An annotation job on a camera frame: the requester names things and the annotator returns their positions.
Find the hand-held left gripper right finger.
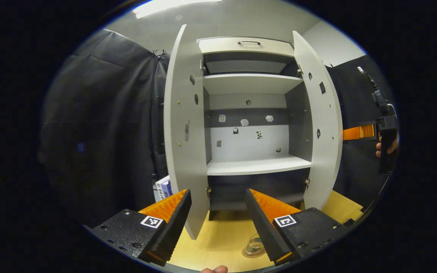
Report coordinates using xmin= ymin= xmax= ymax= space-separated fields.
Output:
xmin=244 ymin=188 xmax=350 ymax=266

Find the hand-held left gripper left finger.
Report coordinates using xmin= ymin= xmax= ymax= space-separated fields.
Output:
xmin=84 ymin=189 xmax=192 ymax=266

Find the clear plastic bottle green label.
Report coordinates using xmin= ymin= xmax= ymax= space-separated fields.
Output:
xmin=246 ymin=233 xmax=268 ymax=256

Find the white and grey cabinet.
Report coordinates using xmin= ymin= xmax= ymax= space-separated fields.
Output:
xmin=198 ymin=36 xmax=314 ymax=221

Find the white cabinet shelf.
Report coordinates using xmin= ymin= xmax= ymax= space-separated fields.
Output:
xmin=203 ymin=73 xmax=303 ymax=95

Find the blue and white box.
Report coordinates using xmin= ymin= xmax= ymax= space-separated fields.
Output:
xmin=154 ymin=175 xmax=173 ymax=202

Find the ceiling light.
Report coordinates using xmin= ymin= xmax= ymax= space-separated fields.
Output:
xmin=132 ymin=0 xmax=223 ymax=19

